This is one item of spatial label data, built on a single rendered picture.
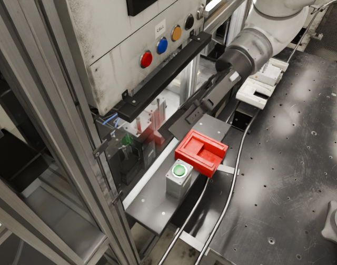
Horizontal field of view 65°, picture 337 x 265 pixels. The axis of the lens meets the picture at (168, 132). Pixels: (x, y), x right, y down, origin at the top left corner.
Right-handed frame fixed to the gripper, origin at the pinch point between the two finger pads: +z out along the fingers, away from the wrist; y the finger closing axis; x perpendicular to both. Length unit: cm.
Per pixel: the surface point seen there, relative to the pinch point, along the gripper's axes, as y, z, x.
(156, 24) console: -0.9, -11.7, -17.6
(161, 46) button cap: -4.1, -11.0, -13.9
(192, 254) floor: -103, 22, 85
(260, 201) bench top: -48, -17, 59
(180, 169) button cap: -27.5, 1.6, 16.2
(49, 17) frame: 14.7, 6.1, -24.9
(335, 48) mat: -184, -243, 104
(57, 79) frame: 8.9, 10.7, -19.7
